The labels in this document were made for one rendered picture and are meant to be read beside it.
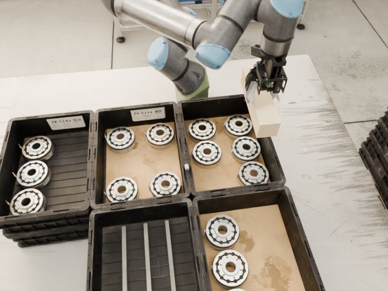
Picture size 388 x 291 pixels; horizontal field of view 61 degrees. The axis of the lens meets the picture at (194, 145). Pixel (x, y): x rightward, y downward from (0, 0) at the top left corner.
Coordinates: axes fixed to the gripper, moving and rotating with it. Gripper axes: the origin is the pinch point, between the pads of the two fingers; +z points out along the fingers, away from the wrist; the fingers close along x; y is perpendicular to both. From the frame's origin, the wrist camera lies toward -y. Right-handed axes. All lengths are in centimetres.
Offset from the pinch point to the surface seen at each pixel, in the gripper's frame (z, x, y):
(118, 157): 26, -48, -1
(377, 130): 66, 84, -30
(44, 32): 110, -134, -206
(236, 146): 22.5, -5.1, 1.8
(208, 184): 25.7, -16.8, 14.3
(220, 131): 25.8, -9.1, -7.9
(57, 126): 21, -69, -14
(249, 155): 22.5, -1.4, 6.2
